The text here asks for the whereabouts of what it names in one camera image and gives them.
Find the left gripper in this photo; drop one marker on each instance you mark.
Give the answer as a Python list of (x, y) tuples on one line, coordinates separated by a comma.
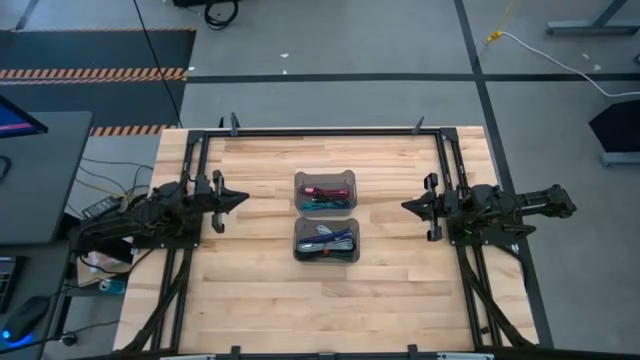
[(205, 195)]

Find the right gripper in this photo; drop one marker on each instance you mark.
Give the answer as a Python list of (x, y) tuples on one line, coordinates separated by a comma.
[(445, 205)]

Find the smoky translucent plastic bin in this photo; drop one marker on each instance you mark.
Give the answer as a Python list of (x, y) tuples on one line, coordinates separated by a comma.
[(325, 177), (300, 222)]

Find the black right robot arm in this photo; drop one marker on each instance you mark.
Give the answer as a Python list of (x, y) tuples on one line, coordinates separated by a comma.
[(530, 202)]

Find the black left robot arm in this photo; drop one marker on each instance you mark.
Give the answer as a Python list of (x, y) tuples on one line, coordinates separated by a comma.
[(150, 215)]

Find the black desk crossbeam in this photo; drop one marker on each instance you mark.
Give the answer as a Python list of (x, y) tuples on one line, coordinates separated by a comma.
[(107, 252)]

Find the small teal object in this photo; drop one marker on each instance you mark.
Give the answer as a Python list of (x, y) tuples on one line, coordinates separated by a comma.
[(111, 286)]

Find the tan cardboard box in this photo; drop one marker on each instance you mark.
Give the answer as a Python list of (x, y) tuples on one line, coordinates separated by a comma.
[(95, 267)]

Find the black hazard striped floor mat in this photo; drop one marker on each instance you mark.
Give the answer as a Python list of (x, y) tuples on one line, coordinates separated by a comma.
[(100, 50)]

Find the black floor equipment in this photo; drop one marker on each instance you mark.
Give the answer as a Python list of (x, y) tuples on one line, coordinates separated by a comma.
[(190, 2)]

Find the dark grey desk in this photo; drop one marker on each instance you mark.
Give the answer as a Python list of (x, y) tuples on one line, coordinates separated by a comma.
[(45, 270)]

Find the grey stand foot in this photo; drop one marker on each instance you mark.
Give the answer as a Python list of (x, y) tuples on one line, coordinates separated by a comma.
[(620, 159)]

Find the black box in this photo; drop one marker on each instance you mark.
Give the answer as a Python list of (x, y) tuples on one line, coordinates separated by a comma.
[(617, 125)]

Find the black round plug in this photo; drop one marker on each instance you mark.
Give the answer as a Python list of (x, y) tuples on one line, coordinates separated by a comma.
[(68, 339)]

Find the monitor with blue screen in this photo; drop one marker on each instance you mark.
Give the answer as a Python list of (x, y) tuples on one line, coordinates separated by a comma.
[(15, 120)]

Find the black computer mouse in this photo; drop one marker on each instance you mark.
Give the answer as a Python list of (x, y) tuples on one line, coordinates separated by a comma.
[(25, 318)]

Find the black keyboard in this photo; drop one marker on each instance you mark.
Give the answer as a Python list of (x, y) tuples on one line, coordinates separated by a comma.
[(7, 282)]

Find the grey table leg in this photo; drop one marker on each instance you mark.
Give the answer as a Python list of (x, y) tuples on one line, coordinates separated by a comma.
[(592, 25)]

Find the black frame clamp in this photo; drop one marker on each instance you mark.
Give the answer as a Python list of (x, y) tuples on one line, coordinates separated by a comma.
[(418, 126), (233, 125)]

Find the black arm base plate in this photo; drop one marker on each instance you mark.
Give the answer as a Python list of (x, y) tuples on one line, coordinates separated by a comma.
[(170, 244), (500, 240)]

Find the black aluminium table frame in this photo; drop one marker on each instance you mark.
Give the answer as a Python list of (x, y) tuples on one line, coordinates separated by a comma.
[(325, 132)]

